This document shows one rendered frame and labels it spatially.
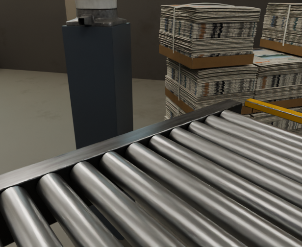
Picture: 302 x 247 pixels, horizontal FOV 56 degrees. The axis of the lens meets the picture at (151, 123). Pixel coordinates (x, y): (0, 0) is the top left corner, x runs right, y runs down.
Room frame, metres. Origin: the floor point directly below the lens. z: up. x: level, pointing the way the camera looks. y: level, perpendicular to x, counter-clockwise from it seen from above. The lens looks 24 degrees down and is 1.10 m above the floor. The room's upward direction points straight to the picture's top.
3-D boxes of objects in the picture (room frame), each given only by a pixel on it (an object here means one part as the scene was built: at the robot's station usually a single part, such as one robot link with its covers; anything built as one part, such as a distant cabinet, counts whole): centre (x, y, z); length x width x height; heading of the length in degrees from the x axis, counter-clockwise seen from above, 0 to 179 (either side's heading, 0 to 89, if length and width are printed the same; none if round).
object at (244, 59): (1.23, -0.27, 0.86); 0.29 x 0.16 x 0.04; 109
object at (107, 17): (1.15, 0.21, 1.03); 0.22 x 0.18 x 0.06; 164
